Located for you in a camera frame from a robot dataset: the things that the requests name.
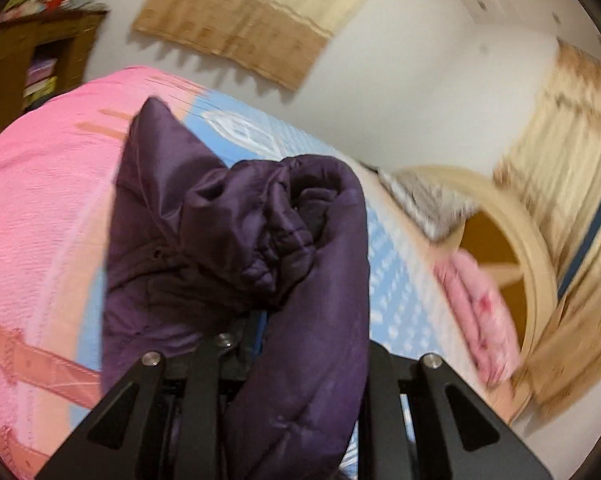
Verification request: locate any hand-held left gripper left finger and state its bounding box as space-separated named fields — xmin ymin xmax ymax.
xmin=33 ymin=310 xmax=270 ymax=480

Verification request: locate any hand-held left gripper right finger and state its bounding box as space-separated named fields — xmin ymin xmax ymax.
xmin=355 ymin=342 xmax=554 ymax=480

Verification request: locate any purple padded jacket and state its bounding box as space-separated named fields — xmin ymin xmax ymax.
xmin=100 ymin=96 xmax=372 ymax=480

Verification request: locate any stack of folded clothes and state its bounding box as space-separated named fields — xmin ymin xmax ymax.
xmin=23 ymin=57 xmax=58 ymax=111

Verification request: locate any pink folded cloth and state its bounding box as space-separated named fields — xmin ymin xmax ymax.
xmin=433 ymin=250 xmax=524 ymax=388

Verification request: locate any striped pillow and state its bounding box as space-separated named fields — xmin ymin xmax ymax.
xmin=378 ymin=167 xmax=481 ymax=241

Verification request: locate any round wooden headboard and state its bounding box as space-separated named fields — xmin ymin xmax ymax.
xmin=401 ymin=165 xmax=566 ymax=411

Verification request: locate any blue pink printed bedspread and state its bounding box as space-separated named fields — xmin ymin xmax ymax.
xmin=0 ymin=65 xmax=531 ymax=480

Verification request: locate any light yellow curtain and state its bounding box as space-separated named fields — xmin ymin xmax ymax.
xmin=493 ymin=40 xmax=601 ymax=406

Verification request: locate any beige patterned curtain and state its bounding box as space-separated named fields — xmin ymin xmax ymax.
xmin=133 ymin=0 xmax=391 ymax=92

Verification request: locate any brown wooden cabinet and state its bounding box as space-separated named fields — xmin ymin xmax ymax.
xmin=0 ymin=7 xmax=108 ymax=141

